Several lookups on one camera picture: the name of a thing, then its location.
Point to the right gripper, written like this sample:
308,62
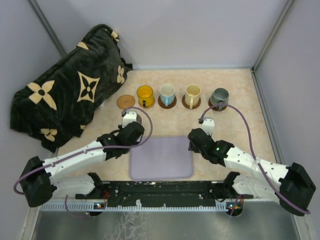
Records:
192,147

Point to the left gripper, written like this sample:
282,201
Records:
121,128

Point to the dark woven rattan coaster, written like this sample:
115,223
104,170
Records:
125,101

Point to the lavender plastic tray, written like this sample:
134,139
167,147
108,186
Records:
162,158

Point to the light woven rattan coaster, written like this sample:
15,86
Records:
147,104

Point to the yellow mug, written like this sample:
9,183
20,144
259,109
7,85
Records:
145,92

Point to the brown wooden coaster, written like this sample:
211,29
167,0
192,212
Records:
187,106

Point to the dark wooden coaster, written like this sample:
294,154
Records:
170,106

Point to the cream mug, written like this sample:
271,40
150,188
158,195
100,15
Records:
192,95

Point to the grey ceramic mug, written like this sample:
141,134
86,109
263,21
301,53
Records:
219,94

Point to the white mug blue handle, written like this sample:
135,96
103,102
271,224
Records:
167,94

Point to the purple glass mug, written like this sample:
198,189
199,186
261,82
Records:
138,119

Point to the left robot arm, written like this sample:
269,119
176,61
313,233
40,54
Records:
42,180

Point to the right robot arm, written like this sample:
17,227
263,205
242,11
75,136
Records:
289,185

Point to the black floral blanket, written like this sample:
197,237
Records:
60,103

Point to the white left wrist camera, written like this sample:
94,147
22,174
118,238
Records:
128,117

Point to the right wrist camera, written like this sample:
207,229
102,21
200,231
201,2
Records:
207,124

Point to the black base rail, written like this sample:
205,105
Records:
161,193

